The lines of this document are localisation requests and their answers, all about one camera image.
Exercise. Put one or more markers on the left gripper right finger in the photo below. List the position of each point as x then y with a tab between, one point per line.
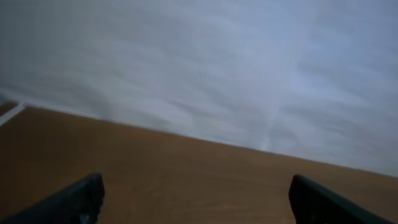
314	202

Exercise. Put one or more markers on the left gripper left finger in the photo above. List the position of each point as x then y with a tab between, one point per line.
74	199

